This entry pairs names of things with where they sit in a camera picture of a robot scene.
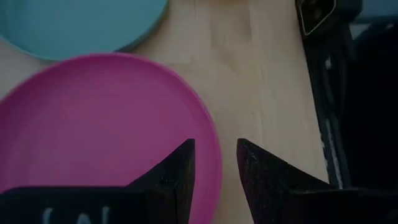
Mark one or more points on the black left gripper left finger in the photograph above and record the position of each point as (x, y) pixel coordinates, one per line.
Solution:
(168, 189)

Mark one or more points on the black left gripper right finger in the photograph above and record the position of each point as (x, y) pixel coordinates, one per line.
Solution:
(267, 189)

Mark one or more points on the pink plate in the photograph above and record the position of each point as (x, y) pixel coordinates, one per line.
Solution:
(102, 124)

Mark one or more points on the pale grey-green plate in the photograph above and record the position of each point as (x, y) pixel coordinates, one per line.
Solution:
(81, 25)

